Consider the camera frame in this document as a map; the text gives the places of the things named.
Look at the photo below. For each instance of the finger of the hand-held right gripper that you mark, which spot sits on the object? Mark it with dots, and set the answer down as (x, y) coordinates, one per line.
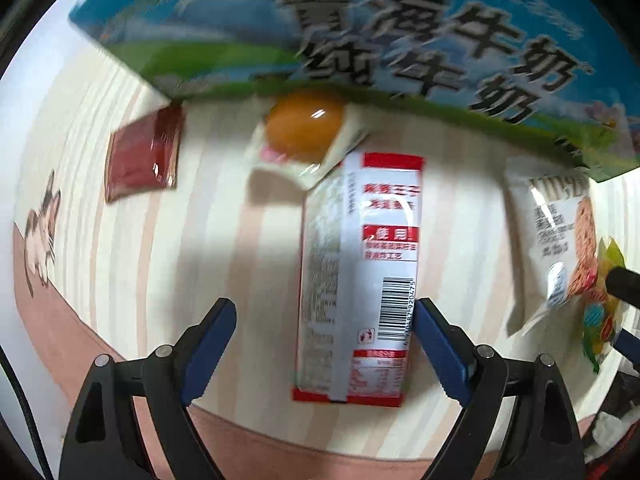
(631, 346)
(625, 286)

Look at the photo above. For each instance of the egg yolk pastry packet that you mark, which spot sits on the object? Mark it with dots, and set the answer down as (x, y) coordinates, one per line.
(305, 120)

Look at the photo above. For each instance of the long white red packet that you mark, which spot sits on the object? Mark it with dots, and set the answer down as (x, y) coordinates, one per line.
(350, 270)

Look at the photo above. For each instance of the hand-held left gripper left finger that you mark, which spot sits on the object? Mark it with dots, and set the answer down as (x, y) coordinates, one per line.
(210, 345)

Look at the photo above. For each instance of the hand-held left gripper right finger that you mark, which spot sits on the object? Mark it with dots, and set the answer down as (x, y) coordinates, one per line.
(440, 350)

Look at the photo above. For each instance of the white cookie packet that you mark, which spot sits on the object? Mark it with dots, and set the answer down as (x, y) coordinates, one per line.
(545, 230)

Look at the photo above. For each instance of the small dark red packet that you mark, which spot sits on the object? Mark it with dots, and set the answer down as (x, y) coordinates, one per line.
(142, 155)

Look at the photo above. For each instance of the colourful candy bag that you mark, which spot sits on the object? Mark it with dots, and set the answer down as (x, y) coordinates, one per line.
(600, 320)

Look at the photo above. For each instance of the printed cardboard milk box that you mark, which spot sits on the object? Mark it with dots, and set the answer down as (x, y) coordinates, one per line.
(400, 25)

